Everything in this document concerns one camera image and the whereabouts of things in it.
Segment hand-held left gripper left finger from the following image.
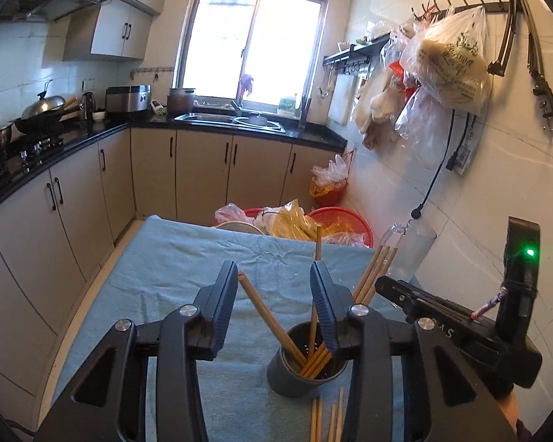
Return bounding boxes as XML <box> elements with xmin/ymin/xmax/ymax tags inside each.
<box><xmin>36</xmin><ymin>260</ymin><xmax>239</xmax><ymax>442</ymax></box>

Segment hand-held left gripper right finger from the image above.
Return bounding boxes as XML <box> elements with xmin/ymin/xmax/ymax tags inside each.
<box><xmin>310</xmin><ymin>262</ymin><xmax>519</xmax><ymax>442</ymax></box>

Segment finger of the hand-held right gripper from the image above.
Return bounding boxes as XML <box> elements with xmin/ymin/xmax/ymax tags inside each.
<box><xmin>375</xmin><ymin>275</ymin><xmax>477</xmax><ymax>327</ymax></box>

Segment black perforated utensil holder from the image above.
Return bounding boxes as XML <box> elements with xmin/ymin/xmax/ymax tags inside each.
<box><xmin>266</xmin><ymin>322</ymin><xmax>351</xmax><ymax>397</ymax></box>

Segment person's right forearm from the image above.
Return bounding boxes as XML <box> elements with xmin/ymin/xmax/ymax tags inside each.
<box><xmin>493</xmin><ymin>389</ymin><xmax>540</xmax><ymax>442</ymax></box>

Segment clear glass pitcher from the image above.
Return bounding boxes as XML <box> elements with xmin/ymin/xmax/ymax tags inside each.
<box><xmin>379</xmin><ymin>222</ymin><xmax>438</xmax><ymax>286</ymax></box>

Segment grey-green table cloth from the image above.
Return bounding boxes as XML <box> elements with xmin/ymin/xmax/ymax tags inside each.
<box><xmin>51</xmin><ymin>214</ymin><xmax>425</xmax><ymax>442</ymax></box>

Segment white basin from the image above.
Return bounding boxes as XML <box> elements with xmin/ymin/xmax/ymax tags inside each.
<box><xmin>216</xmin><ymin>221</ymin><xmax>264</xmax><ymax>236</ymax></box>

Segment pink white plastic bag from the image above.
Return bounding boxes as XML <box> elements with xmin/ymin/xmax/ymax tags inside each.
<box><xmin>214</xmin><ymin>203</ymin><xmax>259</xmax><ymax>227</ymax></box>

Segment red plastic basket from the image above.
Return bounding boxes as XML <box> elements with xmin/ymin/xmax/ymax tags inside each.
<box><xmin>308</xmin><ymin>206</ymin><xmax>375</xmax><ymax>248</ymax></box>
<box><xmin>243</xmin><ymin>207</ymin><xmax>278</xmax><ymax>222</ymax></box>

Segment yellow plastic bag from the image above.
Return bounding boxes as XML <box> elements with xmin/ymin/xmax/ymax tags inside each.
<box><xmin>258</xmin><ymin>199</ymin><xmax>321</xmax><ymax>241</ymax></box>

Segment red bin with bag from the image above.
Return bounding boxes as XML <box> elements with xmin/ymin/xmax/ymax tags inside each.
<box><xmin>310</xmin><ymin>151</ymin><xmax>352</xmax><ymax>208</ymax></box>

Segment white power strip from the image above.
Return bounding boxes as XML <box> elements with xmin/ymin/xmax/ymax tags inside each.
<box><xmin>453</xmin><ymin>144</ymin><xmax>474</xmax><ymax>176</ymax></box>

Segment beige kitchen base cabinets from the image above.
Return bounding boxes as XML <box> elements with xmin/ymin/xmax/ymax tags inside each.
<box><xmin>0</xmin><ymin>126</ymin><xmax>346</xmax><ymax>424</ymax></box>

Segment hanging clear plastic bags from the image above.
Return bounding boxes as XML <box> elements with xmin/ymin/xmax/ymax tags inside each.
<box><xmin>350</xmin><ymin>18</ymin><xmax>445</xmax><ymax>171</ymax></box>

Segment steel kitchen sink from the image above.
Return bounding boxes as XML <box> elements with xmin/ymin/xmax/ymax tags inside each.
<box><xmin>174</xmin><ymin>110</ymin><xmax>288</xmax><ymax>134</ymax></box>

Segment white cutting board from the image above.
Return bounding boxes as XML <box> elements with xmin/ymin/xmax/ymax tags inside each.
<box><xmin>327</xmin><ymin>76</ymin><xmax>358</xmax><ymax>125</ymax></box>

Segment brown clay pot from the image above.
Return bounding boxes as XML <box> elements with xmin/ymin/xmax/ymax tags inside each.
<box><xmin>167</xmin><ymin>87</ymin><xmax>197</xmax><ymax>115</ymax></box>

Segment black kitchen countertop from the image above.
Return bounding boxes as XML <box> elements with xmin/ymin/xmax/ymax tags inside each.
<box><xmin>0</xmin><ymin>113</ymin><xmax>348</xmax><ymax>219</ymax></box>

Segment silver black rice cooker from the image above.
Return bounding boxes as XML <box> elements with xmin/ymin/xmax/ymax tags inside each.
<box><xmin>105</xmin><ymin>84</ymin><xmax>152</xmax><ymax>116</ymax></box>

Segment steel kettle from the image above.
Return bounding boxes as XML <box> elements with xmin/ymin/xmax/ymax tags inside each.
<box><xmin>79</xmin><ymin>92</ymin><xmax>97</xmax><ymax>121</ymax></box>

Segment large printed plastic bag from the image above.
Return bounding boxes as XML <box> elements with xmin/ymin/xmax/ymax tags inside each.
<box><xmin>401</xmin><ymin>4</ymin><xmax>495</xmax><ymax>117</ymax></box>

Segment black gas stove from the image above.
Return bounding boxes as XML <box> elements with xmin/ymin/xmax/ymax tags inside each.
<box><xmin>7</xmin><ymin>131</ymin><xmax>68</xmax><ymax>166</ymax></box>

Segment black wok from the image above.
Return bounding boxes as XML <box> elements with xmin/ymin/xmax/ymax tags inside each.
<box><xmin>11</xmin><ymin>101</ymin><xmax>81</xmax><ymax>136</ymax></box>

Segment steel wok lid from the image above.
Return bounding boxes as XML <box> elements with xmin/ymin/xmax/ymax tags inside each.
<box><xmin>21</xmin><ymin>80</ymin><xmax>68</xmax><ymax>120</ymax></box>

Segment brown black hanging tool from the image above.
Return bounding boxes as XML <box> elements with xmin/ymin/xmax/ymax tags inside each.
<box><xmin>486</xmin><ymin>0</ymin><xmax>522</xmax><ymax>77</ymax></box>

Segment kitchen window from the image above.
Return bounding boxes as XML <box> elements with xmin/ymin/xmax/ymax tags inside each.
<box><xmin>175</xmin><ymin>0</ymin><xmax>335</xmax><ymax>108</ymax></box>

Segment black power cable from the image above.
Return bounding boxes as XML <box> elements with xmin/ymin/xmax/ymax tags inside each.
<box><xmin>410</xmin><ymin>109</ymin><xmax>477</xmax><ymax>220</ymax></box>

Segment steel wall hook bar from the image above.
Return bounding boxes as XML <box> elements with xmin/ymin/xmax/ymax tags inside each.
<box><xmin>130</xmin><ymin>67</ymin><xmax>175</xmax><ymax>78</ymax></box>

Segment black wall rack shelf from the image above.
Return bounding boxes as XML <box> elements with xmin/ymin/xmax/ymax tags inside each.
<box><xmin>323</xmin><ymin>32</ymin><xmax>392</xmax><ymax>77</ymax></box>

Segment beige wall cabinets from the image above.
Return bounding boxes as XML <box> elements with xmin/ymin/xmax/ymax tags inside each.
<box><xmin>62</xmin><ymin>0</ymin><xmax>176</xmax><ymax>62</ymax></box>

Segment black wall hook rail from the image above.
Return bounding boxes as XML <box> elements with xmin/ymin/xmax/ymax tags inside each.
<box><xmin>412</xmin><ymin>0</ymin><xmax>513</xmax><ymax>20</ymax></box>

